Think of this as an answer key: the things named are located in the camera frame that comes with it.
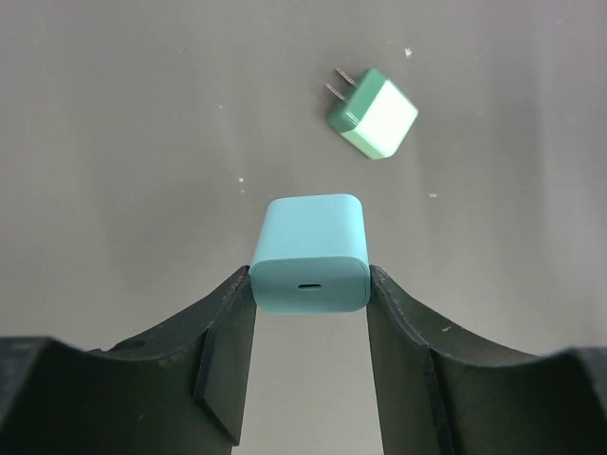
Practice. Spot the green charger plug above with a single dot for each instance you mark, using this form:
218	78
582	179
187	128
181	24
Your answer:
372	113

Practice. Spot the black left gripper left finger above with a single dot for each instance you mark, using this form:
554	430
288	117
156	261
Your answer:
177	388

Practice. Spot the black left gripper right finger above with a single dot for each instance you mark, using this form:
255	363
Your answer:
441	389

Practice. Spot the teal charger plug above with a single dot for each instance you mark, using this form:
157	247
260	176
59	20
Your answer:
311	256

